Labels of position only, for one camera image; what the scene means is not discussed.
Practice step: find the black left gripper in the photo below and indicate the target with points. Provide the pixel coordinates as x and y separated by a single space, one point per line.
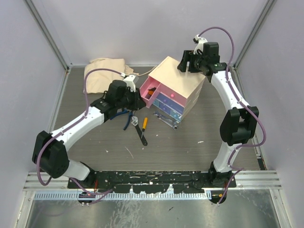
138 103

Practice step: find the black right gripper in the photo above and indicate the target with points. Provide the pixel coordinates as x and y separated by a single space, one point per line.
188 56

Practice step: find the small black orange brush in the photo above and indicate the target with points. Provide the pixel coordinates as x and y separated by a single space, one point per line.
150 92

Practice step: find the black adjustable wrench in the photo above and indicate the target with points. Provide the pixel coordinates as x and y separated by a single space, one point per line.
134 122

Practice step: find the orange handle screwdriver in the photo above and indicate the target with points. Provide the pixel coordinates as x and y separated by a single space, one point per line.
144 125

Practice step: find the pastel mini drawer chest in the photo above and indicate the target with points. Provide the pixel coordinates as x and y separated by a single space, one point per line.
176 92

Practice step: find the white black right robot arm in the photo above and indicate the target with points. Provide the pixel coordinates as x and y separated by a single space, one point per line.
239 123

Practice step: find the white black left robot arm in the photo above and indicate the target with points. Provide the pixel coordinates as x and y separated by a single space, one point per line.
50 151

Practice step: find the silver combination wrench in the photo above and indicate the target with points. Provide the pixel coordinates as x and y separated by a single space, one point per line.
166 119

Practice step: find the silver ratchet wrench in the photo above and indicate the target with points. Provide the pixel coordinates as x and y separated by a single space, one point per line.
175 127

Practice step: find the beige folded cloth bag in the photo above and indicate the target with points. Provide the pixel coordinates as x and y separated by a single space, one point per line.
98 81

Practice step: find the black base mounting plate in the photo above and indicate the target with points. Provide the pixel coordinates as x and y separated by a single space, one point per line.
158 181

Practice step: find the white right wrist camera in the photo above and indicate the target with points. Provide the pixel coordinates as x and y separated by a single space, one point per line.
199 41

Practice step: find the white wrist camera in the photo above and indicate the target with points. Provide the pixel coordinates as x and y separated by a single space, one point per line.
130 81
199 41

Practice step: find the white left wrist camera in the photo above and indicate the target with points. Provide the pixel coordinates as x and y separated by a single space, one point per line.
130 81

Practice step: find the light blue cable duct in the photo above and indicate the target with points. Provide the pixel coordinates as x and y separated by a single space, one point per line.
77 195

